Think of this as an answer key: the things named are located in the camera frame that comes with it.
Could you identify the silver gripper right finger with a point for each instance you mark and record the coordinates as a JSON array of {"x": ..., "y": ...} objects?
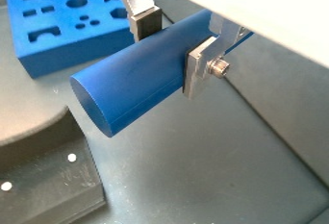
[{"x": 203, "y": 61}]

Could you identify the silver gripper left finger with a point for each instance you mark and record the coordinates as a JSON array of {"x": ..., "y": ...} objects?
[{"x": 144, "y": 18}]

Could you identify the blue cylinder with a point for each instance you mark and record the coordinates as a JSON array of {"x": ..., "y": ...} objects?
[{"x": 119, "y": 88}]

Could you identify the blue shape sorter block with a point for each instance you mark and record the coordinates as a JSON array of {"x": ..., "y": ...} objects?
[{"x": 60, "y": 33}]

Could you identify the black curved cradle stand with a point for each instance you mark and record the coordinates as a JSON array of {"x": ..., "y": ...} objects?
[{"x": 49, "y": 183}]

